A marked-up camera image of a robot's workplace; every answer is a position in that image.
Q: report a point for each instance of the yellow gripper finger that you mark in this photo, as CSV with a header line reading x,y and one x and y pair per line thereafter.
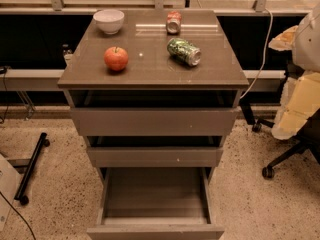
x,y
284,41
299,101

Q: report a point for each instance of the red apple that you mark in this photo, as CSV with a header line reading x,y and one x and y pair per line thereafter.
x,y
116,58

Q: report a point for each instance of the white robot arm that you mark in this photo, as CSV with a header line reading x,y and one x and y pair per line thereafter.
x,y
306,44

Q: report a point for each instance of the top drawer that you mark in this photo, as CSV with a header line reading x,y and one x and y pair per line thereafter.
x,y
153,122

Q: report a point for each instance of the drawer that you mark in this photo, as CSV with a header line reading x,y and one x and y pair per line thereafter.
x,y
154,157
153,122
155,204

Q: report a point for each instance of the grey drawer cabinet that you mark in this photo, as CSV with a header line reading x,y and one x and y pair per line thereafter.
x,y
152,78

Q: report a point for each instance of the bottom drawer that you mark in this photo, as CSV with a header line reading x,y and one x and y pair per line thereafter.
x,y
155,204

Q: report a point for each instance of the middle drawer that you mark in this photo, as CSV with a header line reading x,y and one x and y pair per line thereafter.
x,y
154,157

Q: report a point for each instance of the black office chair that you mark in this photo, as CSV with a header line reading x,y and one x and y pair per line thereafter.
x,y
307,138

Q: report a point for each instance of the green soda can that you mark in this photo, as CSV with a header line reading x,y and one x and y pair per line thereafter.
x,y
184,51

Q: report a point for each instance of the red soda can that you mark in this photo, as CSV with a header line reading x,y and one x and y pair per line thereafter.
x,y
173,22

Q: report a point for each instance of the white ceramic bowl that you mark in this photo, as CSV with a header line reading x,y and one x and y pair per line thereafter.
x,y
109,21

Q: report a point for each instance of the small clear bottle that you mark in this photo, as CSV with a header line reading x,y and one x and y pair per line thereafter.
x,y
67,53

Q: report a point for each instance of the black wheeled stand leg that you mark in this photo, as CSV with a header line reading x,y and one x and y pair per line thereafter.
x,y
20,194

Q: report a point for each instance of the white panel on floor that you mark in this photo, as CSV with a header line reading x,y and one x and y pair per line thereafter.
x,y
9,182

